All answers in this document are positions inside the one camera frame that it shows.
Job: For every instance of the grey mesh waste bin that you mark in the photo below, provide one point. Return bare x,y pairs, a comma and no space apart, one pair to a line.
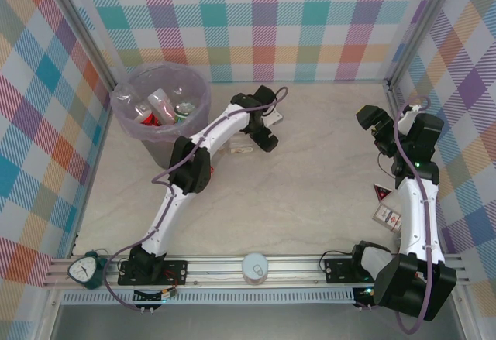
159,154

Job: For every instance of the aluminium mounting rail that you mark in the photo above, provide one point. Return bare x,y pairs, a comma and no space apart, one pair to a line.
217,266

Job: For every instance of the red label bottle orange cap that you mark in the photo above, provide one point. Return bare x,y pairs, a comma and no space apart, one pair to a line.
149,120

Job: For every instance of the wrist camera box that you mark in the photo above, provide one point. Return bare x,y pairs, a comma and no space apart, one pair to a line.
407,117
277,117

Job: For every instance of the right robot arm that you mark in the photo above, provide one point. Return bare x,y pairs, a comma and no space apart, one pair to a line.
410,289

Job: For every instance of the silver tin can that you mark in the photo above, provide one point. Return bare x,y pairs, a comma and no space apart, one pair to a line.
255,268

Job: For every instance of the red triangular packet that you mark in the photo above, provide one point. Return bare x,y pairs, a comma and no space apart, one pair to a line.
381,193

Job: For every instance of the small circuit board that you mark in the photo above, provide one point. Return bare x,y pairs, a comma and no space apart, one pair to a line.
367,293
169,294

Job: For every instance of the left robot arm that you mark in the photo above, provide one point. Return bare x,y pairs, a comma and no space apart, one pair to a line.
193,162

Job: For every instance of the purple plastic bin liner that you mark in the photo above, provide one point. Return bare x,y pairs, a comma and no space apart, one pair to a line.
124,100

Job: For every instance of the playing card box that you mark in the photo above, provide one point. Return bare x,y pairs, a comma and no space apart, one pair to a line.
385,216

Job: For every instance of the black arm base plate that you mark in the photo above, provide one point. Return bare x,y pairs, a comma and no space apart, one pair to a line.
337,270
176,272

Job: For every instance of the aluminium frame post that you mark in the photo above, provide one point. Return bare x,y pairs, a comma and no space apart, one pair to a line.
426,18
77,18

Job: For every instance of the teal alarm clock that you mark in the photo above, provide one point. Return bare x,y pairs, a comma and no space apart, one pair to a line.
83,270

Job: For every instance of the cartoon label bottle white cap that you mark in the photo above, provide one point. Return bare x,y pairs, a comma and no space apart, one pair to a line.
184,109

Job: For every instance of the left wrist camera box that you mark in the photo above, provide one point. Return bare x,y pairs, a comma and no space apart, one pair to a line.
277,117

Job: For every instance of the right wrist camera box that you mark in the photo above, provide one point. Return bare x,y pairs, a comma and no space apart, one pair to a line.
407,117

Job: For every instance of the clear crushed plastic bottle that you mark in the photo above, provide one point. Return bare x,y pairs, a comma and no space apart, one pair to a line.
241,148

